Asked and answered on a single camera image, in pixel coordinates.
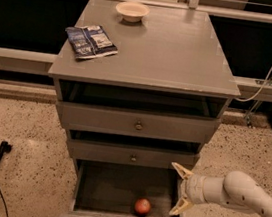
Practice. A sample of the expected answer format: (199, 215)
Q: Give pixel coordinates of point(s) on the grey top drawer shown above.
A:
(136, 123)

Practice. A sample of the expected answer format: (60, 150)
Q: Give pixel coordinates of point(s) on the grey wooden drawer cabinet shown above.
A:
(170, 62)

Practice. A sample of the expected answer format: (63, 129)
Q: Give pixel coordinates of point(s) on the grey open bottom drawer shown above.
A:
(110, 190)

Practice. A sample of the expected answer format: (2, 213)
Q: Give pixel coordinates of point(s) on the grey middle drawer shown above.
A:
(130, 155)

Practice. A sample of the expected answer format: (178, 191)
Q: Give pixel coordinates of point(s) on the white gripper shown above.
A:
(194, 187)

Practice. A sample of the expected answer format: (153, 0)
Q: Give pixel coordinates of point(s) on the red apple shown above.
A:
(142, 207)

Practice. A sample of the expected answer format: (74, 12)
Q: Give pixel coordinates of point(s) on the blue white snack bag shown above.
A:
(90, 42)

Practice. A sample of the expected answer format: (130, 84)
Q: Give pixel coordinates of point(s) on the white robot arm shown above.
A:
(236, 191)

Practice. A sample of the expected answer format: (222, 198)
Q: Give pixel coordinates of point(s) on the beige bowl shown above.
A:
(132, 11)

